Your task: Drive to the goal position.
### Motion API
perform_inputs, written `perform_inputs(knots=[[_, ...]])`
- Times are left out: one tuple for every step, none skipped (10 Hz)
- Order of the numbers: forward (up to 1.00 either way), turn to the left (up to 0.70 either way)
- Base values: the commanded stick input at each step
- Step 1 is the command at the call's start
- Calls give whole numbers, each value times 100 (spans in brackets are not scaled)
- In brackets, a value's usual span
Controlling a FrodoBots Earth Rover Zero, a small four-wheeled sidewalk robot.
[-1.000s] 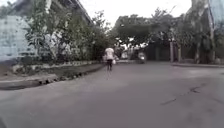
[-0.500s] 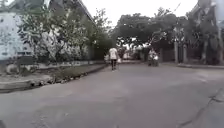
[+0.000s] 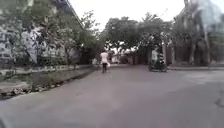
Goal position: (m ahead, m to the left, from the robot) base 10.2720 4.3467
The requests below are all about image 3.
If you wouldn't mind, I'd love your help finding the row of trees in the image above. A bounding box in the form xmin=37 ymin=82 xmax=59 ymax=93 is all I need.
xmin=64 ymin=10 xmax=174 ymax=66

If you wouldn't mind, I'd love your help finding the grey asphalt road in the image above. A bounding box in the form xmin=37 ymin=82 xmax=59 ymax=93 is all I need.
xmin=0 ymin=64 xmax=224 ymax=128

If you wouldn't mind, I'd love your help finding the raised kerb verge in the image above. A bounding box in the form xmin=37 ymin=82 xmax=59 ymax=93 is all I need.
xmin=0 ymin=65 xmax=98 ymax=100

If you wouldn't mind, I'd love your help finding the building with posts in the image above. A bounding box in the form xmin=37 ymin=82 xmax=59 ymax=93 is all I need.
xmin=169 ymin=0 xmax=224 ymax=68

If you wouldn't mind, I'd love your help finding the grey stone wall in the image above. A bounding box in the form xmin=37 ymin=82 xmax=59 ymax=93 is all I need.
xmin=0 ymin=0 xmax=84 ymax=69

